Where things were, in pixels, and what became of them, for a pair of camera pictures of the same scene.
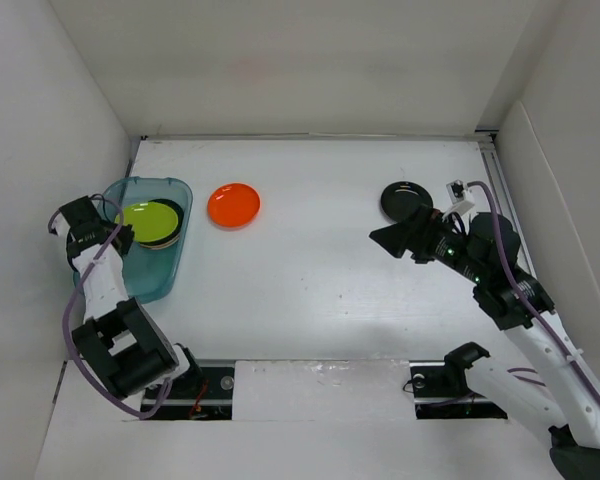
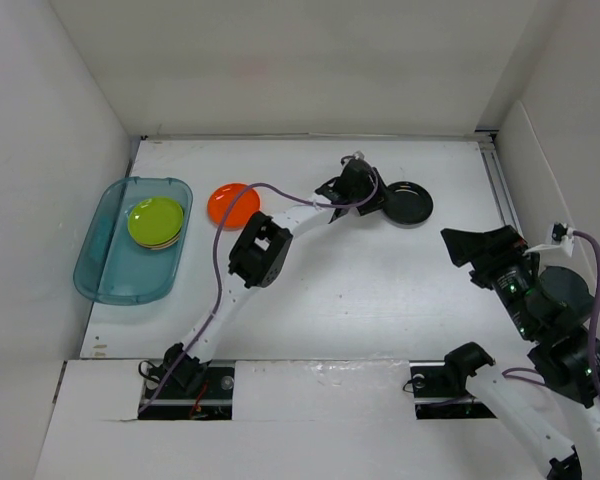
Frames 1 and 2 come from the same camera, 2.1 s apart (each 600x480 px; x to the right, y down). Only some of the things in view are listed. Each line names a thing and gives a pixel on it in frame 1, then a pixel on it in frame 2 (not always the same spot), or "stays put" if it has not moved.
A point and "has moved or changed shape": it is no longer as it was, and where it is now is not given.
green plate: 150,221 has moved or changed shape
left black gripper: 126,238 -> 375,203
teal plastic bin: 148,273 stays put
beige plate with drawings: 160,246 stays put
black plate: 399,199 stays put
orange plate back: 233,206 stays put
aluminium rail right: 489,150 stays put
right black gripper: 414,233 -> 478,246
